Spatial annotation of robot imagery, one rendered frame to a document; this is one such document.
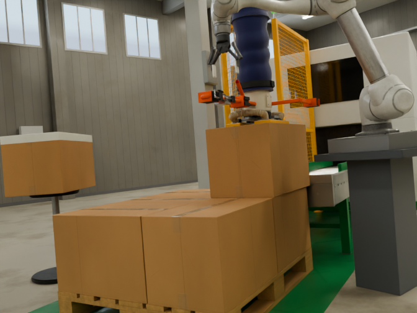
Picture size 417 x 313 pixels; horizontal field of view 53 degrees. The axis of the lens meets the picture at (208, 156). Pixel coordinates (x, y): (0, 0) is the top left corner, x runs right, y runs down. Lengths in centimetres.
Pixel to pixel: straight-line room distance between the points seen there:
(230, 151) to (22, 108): 835
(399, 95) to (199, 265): 123
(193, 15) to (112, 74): 734
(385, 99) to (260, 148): 66
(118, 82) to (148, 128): 147
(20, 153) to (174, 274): 152
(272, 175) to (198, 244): 67
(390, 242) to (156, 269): 121
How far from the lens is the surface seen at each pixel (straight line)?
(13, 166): 301
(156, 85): 1194
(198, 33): 409
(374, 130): 240
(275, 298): 227
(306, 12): 239
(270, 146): 223
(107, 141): 1099
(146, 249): 193
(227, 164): 234
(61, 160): 287
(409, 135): 242
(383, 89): 221
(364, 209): 242
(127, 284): 205
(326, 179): 280
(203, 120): 395
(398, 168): 239
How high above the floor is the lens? 80
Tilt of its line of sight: level
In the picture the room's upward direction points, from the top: 4 degrees counter-clockwise
